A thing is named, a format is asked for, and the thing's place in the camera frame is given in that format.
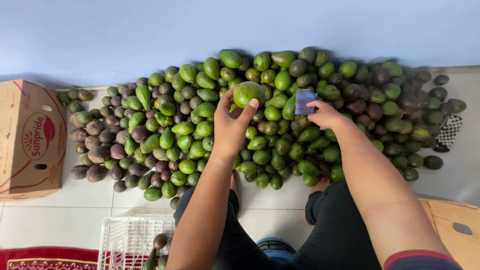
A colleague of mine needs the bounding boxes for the person's right hand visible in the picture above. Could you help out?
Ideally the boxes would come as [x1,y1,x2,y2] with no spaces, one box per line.
[306,99,352,132]

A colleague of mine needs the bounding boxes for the person's left hand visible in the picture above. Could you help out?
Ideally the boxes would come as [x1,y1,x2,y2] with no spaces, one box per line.
[212,88,260,158]

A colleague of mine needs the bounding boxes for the blue cleaning cloth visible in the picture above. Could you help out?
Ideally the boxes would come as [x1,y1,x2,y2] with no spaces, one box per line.
[295,88,318,116]

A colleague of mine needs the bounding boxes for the round green avocado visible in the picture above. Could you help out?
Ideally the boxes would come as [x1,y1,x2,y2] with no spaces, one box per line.
[233,81,266,109]

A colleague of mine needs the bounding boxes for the heap of green and purple avocados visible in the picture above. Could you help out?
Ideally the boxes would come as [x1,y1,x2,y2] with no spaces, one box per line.
[57,47,467,211]

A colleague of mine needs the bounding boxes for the person's right foot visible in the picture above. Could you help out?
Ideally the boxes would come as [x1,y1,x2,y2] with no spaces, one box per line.
[310,177,334,194]

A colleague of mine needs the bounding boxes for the person's black trousers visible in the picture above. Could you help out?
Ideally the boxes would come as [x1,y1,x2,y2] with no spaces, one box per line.
[173,179,384,270]

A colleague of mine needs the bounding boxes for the black and white checkered cloth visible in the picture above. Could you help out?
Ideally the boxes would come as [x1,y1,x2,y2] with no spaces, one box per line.
[433,114,463,153]

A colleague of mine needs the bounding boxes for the blue plastic stool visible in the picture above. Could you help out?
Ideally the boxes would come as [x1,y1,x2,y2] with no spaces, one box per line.
[256,237,297,263]

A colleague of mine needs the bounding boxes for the small dark avocado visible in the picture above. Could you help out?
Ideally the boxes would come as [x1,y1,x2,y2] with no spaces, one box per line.
[152,233,169,250]

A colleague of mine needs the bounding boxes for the white plastic crate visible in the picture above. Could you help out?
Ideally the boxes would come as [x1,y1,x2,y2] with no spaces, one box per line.
[97,215,177,270]

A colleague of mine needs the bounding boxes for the long dark green avocado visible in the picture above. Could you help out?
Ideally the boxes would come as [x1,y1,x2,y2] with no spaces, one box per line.
[142,247,158,270]

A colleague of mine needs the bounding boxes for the plain brown cardboard box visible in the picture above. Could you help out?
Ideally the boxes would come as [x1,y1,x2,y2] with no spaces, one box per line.
[418,197,480,270]

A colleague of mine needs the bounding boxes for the dark sleeve with red trim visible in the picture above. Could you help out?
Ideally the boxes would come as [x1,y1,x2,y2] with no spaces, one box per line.
[382,249,464,270]

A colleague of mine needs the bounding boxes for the printed brown cardboard box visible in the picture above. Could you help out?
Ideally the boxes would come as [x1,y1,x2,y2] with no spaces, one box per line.
[0,79,68,202]

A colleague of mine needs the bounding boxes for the red patterned rug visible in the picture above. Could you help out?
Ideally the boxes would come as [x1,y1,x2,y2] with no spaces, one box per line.
[0,246,113,270]

